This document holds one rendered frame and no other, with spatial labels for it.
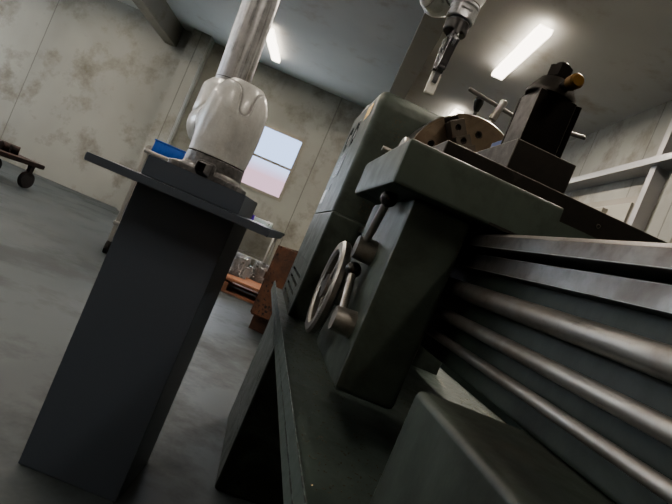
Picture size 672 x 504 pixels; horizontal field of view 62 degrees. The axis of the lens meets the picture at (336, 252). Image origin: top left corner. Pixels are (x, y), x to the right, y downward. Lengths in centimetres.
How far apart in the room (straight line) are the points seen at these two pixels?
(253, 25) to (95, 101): 847
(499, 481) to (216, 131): 120
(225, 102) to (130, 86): 854
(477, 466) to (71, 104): 1000
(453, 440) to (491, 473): 6
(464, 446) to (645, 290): 17
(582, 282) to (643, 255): 9
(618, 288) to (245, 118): 112
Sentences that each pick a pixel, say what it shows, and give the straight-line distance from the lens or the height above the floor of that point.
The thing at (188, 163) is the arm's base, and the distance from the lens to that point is 143.
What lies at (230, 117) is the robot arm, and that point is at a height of 96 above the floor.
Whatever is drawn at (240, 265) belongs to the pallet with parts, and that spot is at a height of 26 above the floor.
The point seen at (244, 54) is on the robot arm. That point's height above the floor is 117.
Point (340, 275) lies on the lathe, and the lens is 81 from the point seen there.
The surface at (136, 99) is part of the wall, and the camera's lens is 989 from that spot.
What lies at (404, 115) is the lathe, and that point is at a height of 120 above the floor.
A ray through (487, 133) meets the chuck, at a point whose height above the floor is 121.
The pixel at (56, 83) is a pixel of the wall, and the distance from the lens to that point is 1040.
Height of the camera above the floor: 76
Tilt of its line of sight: level
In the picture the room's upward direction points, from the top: 23 degrees clockwise
